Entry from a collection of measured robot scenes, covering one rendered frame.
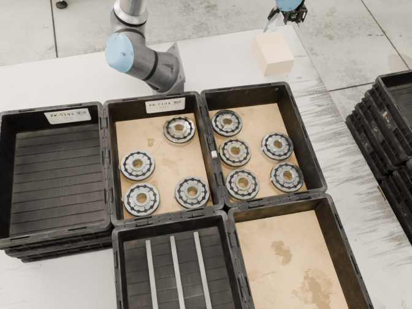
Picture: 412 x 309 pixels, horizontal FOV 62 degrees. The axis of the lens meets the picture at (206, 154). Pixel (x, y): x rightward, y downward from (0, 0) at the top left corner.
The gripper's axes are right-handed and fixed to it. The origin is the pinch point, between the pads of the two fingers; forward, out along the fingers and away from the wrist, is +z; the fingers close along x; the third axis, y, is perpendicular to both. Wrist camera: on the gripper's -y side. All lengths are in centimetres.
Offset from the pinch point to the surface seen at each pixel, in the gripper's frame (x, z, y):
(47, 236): -89, -6, 63
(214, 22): 12, 87, -103
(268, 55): -4.2, 9.7, 3.7
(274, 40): 1.3, 9.7, -3.5
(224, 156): -38, 1, 48
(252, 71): -9.5, 17.2, 4.4
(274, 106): -13.8, 4.2, 31.8
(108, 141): -71, -6, 39
